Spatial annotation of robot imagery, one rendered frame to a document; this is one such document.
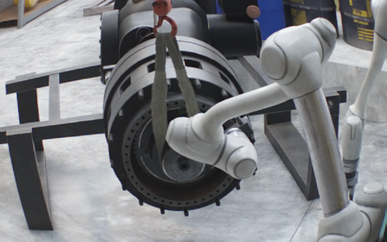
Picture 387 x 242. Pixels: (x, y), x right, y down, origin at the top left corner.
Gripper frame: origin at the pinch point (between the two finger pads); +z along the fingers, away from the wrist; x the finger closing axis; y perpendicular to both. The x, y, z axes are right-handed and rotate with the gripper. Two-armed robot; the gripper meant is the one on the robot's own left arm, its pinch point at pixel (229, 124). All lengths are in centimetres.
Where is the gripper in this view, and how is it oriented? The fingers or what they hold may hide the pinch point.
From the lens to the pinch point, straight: 273.4
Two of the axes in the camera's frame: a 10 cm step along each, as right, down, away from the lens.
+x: -8.3, 5.5, 1.3
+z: -0.9, -3.5, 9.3
